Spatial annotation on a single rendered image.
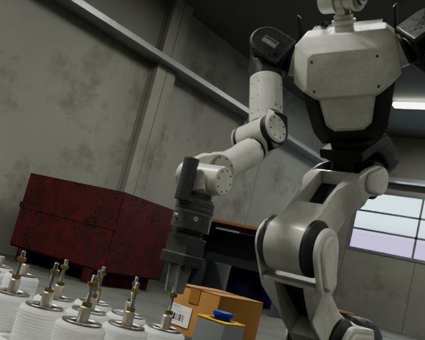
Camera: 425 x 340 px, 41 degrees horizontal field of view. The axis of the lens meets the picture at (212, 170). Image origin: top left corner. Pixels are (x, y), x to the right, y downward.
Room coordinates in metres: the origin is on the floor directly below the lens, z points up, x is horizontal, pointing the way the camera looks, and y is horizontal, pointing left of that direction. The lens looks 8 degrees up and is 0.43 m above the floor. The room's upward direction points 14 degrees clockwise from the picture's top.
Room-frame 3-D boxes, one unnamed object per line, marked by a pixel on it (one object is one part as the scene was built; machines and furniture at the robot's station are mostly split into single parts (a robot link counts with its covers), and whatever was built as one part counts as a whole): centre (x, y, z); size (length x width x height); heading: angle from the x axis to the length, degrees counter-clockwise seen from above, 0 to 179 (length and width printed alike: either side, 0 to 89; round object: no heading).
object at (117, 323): (1.19, 0.09, 0.25); 0.08 x 0.08 x 0.01
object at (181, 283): (1.26, 0.00, 0.36); 0.03 x 0.02 x 0.06; 127
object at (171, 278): (1.30, 0.03, 0.36); 0.03 x 0.02 x 0.06; 127
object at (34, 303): (1.17, 0.26, 0.25); 0.08 x 0.08 x 0.01
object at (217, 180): (1.26, 0.02, 0.57); 0.11 x 0.11 x 0.11; 53
